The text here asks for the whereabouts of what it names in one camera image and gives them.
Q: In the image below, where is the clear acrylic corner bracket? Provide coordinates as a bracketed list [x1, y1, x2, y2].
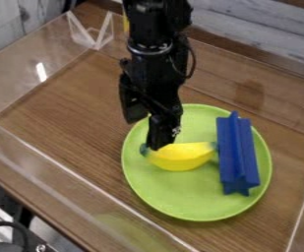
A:
[66, 11, 114, 51]

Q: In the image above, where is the black cable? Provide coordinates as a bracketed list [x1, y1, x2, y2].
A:
[0, 221, 29, 252]

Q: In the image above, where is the yellow toy banana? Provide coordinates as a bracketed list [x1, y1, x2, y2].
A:
[140, 142, 216, 171]

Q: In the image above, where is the green round plate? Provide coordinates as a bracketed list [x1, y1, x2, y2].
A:
[121, 104, 272, 221]

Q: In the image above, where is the black metal stand base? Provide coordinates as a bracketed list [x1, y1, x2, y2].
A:
[11, 228, 58, 252]

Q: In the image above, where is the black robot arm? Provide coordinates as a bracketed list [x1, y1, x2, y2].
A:
[118, 0, 196, 150]

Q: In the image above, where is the blue star-shaped block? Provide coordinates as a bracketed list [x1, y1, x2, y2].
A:
[216, 111, 261, 196]

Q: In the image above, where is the clear acrylic tray wall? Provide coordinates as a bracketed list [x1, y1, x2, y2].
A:
[0, 126, 199, 252]

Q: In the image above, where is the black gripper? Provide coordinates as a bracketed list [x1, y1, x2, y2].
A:
[117, 48, 191, 152]

